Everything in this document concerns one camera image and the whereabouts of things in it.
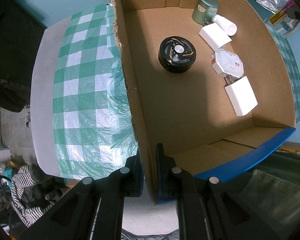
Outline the blue-rimmed cardboard box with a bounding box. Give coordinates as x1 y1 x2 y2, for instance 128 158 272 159
112 0 296 202

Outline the white charger cube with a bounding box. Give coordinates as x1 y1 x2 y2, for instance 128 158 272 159
225 76 258 116

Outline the grey-lidded round jar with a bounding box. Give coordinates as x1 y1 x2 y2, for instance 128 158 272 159
158 36 196 74

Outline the white octagonal box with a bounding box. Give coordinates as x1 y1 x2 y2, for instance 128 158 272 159
211 49 244 78

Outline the white rectangular box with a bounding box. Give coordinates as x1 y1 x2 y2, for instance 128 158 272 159
199 23 232 51

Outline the white cylindrical bottle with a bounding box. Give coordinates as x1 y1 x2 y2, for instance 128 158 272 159
212 14 237 36

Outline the teal round tin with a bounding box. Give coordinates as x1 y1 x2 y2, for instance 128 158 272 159
192 0 220 25

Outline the green checkered tablecloth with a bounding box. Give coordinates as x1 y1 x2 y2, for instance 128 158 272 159
52 4 138 179

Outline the striped cloth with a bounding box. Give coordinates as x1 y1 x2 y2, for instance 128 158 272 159
11 164 54 228

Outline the teal checkered plastic sheet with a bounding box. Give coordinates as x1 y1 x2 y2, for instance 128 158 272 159
266 24 300 123

